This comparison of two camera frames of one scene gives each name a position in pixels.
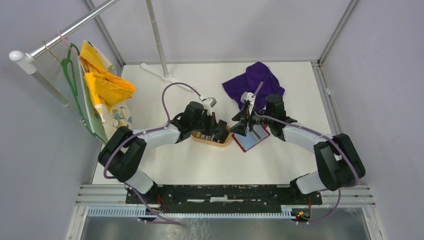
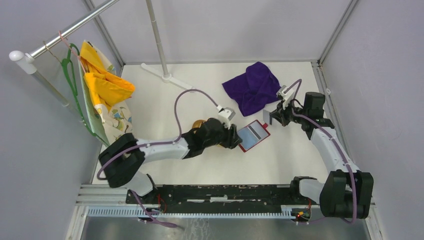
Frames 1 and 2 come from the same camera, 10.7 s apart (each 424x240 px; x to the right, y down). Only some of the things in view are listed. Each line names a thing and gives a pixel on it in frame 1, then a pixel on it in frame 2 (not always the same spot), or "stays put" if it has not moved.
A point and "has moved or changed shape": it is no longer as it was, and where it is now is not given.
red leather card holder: x=258 y=132 stays put
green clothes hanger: x=69 y=67 stays put
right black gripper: x=243 y=115 to x=280 y=113
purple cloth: x=254 y=74 stays put
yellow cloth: x=107 y=90 stays put
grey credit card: x=260 y=131 has moved or changed shape
